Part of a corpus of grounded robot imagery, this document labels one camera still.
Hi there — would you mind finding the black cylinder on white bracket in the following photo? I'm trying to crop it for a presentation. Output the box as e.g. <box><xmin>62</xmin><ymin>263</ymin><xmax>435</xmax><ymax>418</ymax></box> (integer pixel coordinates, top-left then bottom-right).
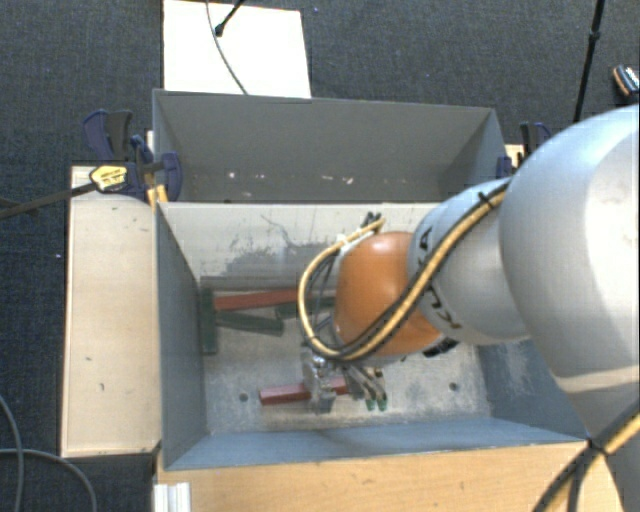
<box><xmin>422</xmin><ymin>338</ymin><xmax>459</xmax><ymax>358</ymax></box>

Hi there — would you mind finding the grey metal bin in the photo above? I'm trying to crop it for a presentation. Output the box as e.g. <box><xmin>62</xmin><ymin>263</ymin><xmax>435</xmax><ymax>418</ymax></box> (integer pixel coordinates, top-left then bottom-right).
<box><xmin>151</xmin><ymin>88</ymin><xmax>592</xmax><ymax>473</ymax></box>

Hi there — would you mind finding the red-brown block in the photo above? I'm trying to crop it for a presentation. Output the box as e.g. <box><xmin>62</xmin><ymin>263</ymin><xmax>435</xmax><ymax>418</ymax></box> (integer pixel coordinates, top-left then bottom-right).
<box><xmin>258</xmin><ymin>380</ymin><xmax>351</xmax><ymax>407</ymax></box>
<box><xmin>213</xmin><ymin>289</ymin><xmax>302</xmax><ymax>312</ymax></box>

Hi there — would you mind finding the pale wood flat board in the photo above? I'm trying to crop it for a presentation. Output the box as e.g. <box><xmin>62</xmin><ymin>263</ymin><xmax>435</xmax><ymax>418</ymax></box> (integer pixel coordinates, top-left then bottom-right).
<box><xmin>59</xmin><ymin>164</ymin><xmax>163</xmax><ymax>459</ymax></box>

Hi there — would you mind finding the dark green flat block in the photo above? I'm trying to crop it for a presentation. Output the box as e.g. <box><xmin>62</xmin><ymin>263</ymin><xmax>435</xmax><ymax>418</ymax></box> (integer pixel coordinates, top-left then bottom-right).
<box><xmin>216</xmin><ymin>309</ymin><xmax>286</xmax><ymax>336</ymax></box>
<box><xmin>199</xmin><ymin>286</ymin><xmax>220</xmax><ymax>356</ymax></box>

